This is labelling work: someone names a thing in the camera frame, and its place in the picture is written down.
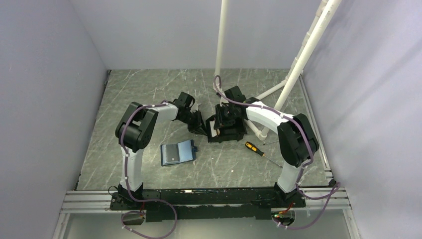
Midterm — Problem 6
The purple cable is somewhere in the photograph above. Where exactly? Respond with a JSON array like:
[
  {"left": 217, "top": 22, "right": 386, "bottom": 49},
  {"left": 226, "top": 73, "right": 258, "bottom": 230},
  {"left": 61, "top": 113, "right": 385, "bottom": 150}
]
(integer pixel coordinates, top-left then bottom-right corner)
[
  {"left": 212, "top": 75, "right": 341, "bottom": 231},
  {"left": 119, "top": 100, "right": 179, "bottom": 239}
]

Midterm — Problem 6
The black card storage box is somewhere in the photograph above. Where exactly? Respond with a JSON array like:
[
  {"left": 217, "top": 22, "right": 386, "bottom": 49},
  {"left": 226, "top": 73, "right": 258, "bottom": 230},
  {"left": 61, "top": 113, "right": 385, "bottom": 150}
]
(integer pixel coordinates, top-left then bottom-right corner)
[{"left": 205, "top": 114, "right": 247, "bottom": 143}]

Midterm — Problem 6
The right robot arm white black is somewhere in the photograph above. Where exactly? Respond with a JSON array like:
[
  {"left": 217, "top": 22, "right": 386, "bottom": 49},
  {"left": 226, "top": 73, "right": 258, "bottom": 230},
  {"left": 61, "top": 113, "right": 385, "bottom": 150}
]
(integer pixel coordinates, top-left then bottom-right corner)
[{"left": 209, "top": 86, "right": 319, "bottom": 207}]

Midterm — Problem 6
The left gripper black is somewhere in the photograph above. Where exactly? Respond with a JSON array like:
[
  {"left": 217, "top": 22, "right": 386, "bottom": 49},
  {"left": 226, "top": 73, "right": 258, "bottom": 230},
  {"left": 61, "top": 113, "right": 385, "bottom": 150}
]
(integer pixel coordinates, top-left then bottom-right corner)
[{"left": 180, "top": 110, "right": 210, "bottom": 137}]

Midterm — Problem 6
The orange black screwdriver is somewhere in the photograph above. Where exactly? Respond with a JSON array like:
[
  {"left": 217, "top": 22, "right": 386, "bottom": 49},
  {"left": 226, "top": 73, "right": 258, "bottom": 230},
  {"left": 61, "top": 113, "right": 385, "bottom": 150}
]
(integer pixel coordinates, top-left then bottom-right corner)
[{"left": 244, "top": 141, "right": 282, "bottom": 168}]

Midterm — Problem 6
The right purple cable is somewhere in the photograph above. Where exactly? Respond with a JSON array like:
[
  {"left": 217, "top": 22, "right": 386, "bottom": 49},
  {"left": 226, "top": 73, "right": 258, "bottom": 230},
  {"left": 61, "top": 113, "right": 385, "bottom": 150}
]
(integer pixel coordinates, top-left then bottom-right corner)
[{"left": 212, "top": 75, "right": 341, "bottom": 231}]

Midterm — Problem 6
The white pvc pipe frame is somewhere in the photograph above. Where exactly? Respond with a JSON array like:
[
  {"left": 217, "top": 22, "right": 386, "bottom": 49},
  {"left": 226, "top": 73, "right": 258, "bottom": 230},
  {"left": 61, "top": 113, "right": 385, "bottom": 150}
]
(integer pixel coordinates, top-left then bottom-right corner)
[{"left": 212, "top": 0, "right": 342, "bottom": 139}]

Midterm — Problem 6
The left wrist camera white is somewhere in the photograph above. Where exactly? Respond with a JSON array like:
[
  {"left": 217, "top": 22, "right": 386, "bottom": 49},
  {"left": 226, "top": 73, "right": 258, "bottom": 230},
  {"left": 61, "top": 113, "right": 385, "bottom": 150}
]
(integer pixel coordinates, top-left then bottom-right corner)
[{"left": 191, "top": 102, "right": 202, "bottom": 113}]

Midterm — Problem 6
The grey credit card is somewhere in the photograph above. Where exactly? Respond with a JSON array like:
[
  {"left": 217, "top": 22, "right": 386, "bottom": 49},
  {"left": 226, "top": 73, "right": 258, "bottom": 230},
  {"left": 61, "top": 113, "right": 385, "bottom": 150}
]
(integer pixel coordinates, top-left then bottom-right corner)
[{"left": 163, "top": 144, "right": 180, "bottom": 164}]

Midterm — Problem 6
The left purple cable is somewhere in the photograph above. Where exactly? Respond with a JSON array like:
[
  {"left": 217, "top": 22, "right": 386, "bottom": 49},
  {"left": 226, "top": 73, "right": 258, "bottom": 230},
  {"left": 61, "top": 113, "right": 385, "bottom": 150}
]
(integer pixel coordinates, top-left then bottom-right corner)
[{"left": 119, "top": 100, "right": 179, "bottom": 239}]

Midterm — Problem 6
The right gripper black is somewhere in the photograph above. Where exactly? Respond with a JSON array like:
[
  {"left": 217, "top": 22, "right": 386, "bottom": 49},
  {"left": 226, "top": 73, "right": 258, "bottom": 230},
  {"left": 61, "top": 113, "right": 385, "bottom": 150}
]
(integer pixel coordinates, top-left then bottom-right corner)
[{"left": 213, "top": 104, "right": 236, "bottom": 130}]

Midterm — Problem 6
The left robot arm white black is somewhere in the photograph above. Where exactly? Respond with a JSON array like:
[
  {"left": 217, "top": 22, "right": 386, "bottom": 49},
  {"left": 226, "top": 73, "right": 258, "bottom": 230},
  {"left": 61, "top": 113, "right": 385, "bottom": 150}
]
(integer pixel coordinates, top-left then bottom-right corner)
[{"left": 115, "top": 92, "right": 207, "bottom": 209}]

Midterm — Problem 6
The blue card holder wallet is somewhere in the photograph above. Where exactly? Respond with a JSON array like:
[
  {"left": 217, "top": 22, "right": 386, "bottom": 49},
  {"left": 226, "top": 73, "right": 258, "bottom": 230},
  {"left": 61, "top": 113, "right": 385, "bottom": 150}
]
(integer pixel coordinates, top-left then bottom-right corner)
[{"left": 160, "top": 139, "right": 198, "bottom": 166}]

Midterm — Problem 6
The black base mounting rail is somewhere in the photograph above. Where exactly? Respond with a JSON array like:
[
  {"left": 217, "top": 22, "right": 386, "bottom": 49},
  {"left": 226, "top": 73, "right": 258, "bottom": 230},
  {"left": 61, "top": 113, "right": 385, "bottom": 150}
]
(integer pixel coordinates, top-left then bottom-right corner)
[{"left": 109, "top": 186, "right": 306, "bottom": 222}]

